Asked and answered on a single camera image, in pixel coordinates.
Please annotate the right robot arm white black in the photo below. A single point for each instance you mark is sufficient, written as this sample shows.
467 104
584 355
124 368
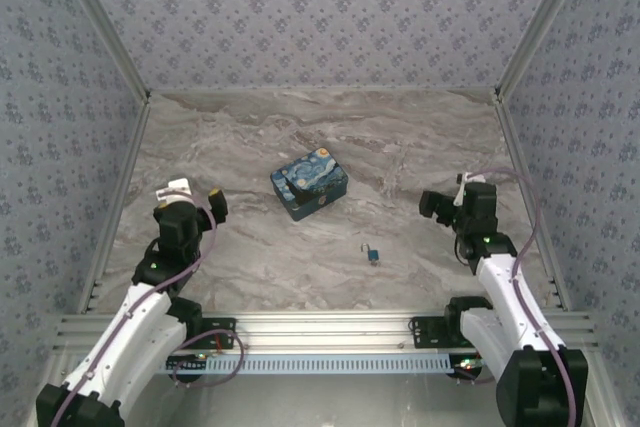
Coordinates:
505 307

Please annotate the small blue padlock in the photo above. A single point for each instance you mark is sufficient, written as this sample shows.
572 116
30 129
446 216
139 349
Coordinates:
373 255

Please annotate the slanted aluminium frame post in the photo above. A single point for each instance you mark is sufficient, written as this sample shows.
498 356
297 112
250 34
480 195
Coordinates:
106 22
541 22

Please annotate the grey metal panel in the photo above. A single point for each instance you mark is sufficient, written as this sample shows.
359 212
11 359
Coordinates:
320 402

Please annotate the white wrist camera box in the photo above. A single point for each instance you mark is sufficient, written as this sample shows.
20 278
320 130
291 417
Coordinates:
461 192
175 189

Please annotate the aluminium table edge rail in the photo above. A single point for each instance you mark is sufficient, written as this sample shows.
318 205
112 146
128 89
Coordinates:
320 332

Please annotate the black controller board green light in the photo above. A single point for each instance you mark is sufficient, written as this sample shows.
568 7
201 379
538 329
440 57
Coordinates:
467 367
187 363

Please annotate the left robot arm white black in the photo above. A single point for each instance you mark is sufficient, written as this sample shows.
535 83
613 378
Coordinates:
130 337

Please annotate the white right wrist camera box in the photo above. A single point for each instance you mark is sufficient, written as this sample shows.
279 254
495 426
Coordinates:
461 192

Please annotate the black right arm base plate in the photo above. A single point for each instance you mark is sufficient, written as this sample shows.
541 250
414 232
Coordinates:
425 334

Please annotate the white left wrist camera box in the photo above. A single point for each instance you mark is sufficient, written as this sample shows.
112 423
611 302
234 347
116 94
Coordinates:
175 189

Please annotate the starry night painted tin box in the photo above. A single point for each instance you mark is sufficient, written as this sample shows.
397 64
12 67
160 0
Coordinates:
307 179

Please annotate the aluminium table side rail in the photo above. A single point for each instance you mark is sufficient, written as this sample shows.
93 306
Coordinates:
512 137
126 172

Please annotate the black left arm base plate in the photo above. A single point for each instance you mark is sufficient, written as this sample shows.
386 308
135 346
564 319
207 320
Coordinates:
227 324

